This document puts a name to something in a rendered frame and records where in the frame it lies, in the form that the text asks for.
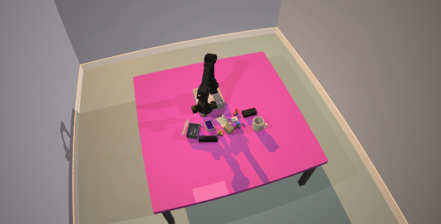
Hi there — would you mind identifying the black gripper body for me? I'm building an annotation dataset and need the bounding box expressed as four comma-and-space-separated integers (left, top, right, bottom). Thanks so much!
191, 101, 217, 113

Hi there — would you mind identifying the beige mug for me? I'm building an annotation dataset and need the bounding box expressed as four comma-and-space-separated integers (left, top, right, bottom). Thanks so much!
253, 117, 268, 131

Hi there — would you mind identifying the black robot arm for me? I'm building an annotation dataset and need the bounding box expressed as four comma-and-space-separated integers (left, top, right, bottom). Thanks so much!
196, 54, 218, 115

